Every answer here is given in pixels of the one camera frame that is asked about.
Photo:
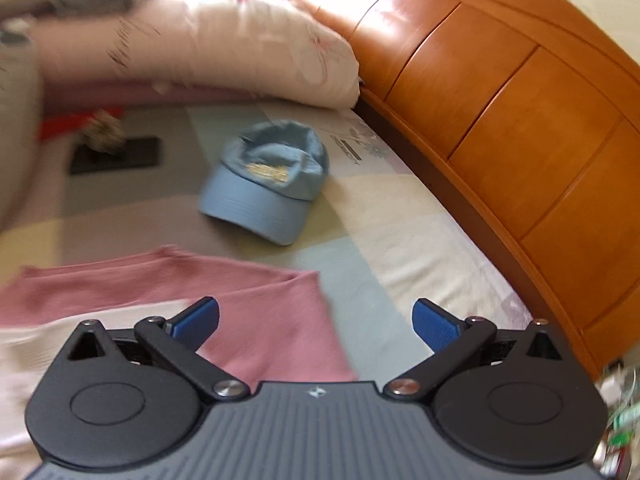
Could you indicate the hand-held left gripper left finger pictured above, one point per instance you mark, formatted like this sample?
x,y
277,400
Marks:
x,y
197,317

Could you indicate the small flower ornament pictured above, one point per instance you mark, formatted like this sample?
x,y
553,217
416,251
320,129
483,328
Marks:
x,y
102,130

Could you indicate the wooden headboard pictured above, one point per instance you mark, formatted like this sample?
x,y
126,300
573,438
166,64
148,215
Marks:
x,y
500,110

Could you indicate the blue cap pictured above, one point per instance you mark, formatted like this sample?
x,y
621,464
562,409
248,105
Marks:
x,y
260,195

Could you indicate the pink floral folded quilt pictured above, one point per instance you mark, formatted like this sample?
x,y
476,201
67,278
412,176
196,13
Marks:
x,y
225,45

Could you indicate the grey cat face cushion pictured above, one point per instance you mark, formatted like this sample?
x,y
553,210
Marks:
x,y
17,135

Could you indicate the pink and white sweater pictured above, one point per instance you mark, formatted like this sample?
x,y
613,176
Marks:
x,y
260,300

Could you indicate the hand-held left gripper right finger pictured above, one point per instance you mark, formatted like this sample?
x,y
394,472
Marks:
x,y
435,322

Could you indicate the red flat item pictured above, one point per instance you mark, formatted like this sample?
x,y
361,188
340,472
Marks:
x,y
60,127

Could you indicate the black phone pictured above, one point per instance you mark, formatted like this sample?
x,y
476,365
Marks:
x,y
140,155

